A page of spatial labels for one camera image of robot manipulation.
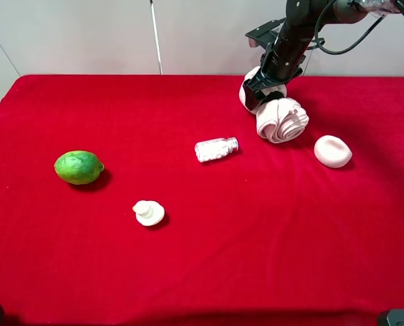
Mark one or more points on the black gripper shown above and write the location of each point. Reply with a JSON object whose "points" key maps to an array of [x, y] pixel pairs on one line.
{"points": [[259, 89]]}

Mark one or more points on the pink towel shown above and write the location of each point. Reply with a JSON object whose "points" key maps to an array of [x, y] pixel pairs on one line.
{"points": [[280, 119]]}

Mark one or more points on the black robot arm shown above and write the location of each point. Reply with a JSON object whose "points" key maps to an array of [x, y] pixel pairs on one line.
{"points": [[286, 40]]}

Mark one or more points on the dark object bottom right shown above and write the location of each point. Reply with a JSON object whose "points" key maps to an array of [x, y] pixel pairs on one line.
{"points": [[393, 317]]}

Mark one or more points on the clear bottle of white pills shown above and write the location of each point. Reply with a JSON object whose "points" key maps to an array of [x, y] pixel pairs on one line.
{"points": [[215, 149]]}

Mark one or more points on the pink round cushion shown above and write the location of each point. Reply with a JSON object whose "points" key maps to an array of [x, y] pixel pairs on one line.
{"points": [[332, 151]]}

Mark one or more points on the red velvet tablecloth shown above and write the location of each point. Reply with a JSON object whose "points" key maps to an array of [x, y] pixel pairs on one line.
{"points": [[266, 235]]}

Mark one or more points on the green lime fruit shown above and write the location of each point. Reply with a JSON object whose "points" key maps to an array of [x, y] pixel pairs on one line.
{"points": [[78, 167]]}

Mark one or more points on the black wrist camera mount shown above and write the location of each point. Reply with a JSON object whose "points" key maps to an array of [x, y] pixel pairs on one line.
{"points": [[265, 34]]}

